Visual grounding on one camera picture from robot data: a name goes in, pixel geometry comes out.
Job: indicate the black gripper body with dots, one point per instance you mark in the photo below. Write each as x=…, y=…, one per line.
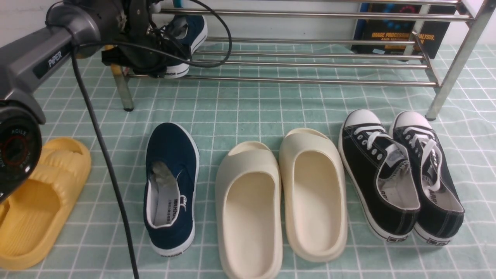
x=146, y=48

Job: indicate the navy slip-on shoe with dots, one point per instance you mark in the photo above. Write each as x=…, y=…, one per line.
x=172, y=165
x=181, y=37

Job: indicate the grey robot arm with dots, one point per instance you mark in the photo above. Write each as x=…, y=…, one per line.
x=79, y=28

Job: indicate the teal pole behind rack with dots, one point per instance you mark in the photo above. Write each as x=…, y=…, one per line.
x=178, y=3

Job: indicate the metal shoe rack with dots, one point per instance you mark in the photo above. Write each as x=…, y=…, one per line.
x=414, y=56

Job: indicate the green checkered cloth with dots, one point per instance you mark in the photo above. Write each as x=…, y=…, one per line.
x=220, y=115

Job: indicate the cream slide sandal left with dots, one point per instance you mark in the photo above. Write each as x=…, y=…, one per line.
x=248, y=212

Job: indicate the cream slide sandal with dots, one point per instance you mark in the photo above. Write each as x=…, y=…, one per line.
x=313, y=180
x=248, y=212

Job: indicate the yellow slide sandal inner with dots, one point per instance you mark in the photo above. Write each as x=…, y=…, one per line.
x=34, y=215

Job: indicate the cream slide sandal right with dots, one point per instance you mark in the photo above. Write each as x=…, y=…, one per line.
x=313, y=180

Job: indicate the black canvas sneaker left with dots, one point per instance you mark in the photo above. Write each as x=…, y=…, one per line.
x=380, y=170

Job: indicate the black canvas sneaker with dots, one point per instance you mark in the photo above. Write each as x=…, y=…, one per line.
x=380, y=170
x=441, y=211

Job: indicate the dark image processing book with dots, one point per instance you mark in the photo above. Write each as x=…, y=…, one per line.
x=431, y=34

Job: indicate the black canvas sneaker right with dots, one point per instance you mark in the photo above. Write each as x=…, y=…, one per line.
x=441, y=211

